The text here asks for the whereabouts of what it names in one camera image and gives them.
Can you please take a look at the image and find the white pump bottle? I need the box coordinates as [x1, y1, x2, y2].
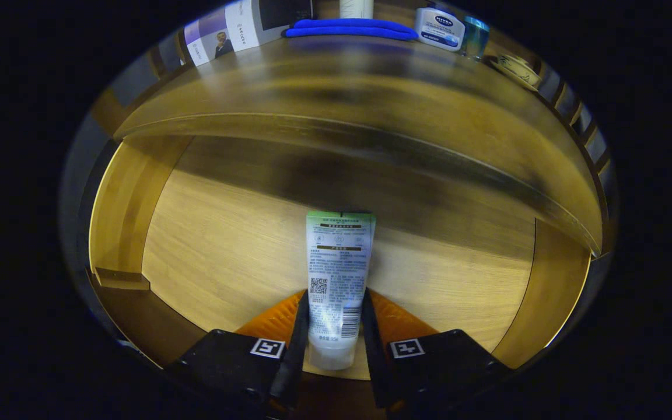
[339, 0, 375, 19]

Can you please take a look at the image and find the ceramic lidded teacup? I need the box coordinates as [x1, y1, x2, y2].
[491, 54, 543, 92]

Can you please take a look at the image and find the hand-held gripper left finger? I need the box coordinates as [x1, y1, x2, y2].
[164, 290, 311, 418]

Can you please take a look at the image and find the thick white book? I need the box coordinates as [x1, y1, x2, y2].
[225, 0, 313, 50]

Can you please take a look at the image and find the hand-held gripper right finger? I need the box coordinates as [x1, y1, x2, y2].
[361, 288, 515, 418]

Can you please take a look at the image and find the white lotion bottle blue cap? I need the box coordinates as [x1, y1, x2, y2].
[414, 7, 466, 52]

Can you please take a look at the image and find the wooden cabinet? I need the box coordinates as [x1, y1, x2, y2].
[88, 0, 620, 257]

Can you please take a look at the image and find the purple book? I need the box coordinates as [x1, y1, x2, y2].
[183, 7, 233, 67]

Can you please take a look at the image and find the wooden countertop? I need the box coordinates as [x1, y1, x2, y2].
[113, 20, 605, 256]

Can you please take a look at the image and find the teal bottle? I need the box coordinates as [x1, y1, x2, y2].
[461, 16, 490, 61]

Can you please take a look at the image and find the blue folded cloth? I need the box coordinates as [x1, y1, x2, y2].
[282, 18, 419, 41]

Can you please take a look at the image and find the white cleanser tube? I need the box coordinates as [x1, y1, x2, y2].
[305, 211, 377, 370]

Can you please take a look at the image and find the wooden drawer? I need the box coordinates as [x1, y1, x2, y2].
[82, 134, 593, 418]

